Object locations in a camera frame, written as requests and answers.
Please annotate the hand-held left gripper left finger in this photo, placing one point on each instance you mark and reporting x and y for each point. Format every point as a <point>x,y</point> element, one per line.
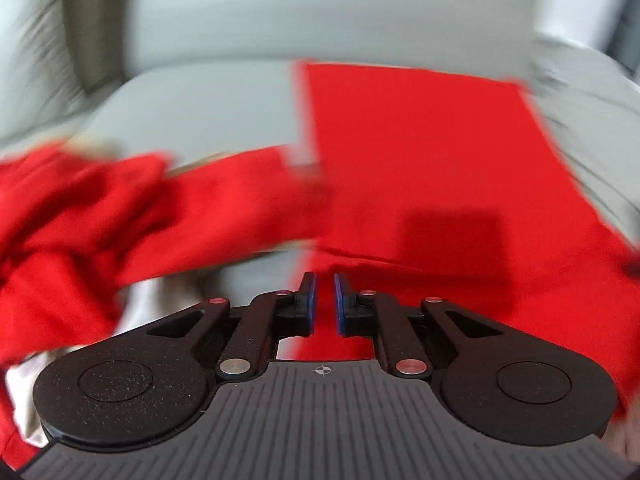
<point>311,305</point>

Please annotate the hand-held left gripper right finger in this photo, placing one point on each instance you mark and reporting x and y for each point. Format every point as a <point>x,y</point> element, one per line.
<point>339,305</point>

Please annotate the red shirt with yellow logo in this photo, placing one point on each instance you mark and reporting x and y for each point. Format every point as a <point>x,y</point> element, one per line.
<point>425,160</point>

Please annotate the grey sofa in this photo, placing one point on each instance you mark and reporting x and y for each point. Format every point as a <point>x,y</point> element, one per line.
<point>225,60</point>

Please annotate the plain red shirt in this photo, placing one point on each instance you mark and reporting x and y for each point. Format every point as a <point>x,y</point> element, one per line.
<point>55,240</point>

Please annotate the white garment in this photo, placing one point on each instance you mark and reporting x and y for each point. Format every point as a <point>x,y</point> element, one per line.
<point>22,400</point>

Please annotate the large grey pillow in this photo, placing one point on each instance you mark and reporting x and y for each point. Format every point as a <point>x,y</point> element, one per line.
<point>30,35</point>

